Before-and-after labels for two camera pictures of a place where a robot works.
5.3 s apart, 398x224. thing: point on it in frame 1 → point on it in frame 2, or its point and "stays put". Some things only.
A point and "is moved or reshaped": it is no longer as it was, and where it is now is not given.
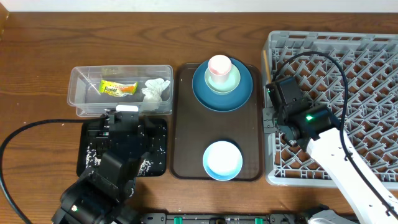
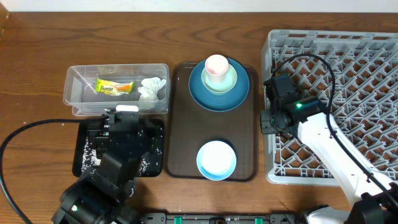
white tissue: (152, 93) is moved or reshaped
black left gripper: (104, 135) stays put
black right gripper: (278, 129) stays put
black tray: (153, 163) stays put
